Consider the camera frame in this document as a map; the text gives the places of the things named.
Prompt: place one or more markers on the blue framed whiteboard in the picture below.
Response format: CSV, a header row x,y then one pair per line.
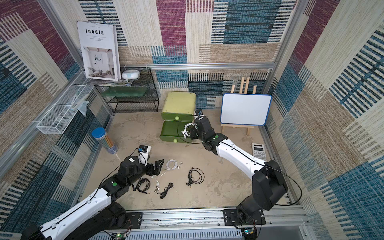
x,y
260,105

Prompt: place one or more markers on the green drawer cabinet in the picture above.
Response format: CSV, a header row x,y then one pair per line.
x,y
180,102

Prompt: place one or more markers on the white earphones coil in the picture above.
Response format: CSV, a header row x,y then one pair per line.
x,y
172,165

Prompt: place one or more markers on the green tray on shelf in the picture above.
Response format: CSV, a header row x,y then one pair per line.
x,y
124,92

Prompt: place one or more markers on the white oval box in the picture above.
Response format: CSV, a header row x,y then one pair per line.
x,y
131,75

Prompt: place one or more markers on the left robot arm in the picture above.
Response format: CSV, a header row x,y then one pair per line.
x,y
99,211

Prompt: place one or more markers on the Inedia magazine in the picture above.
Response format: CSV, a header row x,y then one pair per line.
x,y
99,46

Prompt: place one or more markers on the white wire basket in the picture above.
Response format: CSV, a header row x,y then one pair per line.
x,y
72,100

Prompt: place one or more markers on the green drawer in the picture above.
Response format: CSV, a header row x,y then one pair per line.
x,y
177,117
172,132

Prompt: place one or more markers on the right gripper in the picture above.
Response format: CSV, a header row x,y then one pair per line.
x,y
192,131

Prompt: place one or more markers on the black earphones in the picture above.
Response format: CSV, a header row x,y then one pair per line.
x,y
195,177
163,194
142,186

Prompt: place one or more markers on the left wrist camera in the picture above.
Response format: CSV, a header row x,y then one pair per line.
x,y
144,151

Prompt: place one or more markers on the pencil cup blue lid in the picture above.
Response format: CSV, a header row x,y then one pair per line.
x,y
101,136

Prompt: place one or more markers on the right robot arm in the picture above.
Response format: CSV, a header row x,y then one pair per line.
x,y
268,182

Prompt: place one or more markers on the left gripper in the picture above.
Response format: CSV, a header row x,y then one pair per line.
x,y
156,170

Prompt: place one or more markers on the white calculator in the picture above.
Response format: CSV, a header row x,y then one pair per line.
x,y
259,151

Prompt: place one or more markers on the black wire mesh shelf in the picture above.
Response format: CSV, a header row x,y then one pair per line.
x,y
147,103

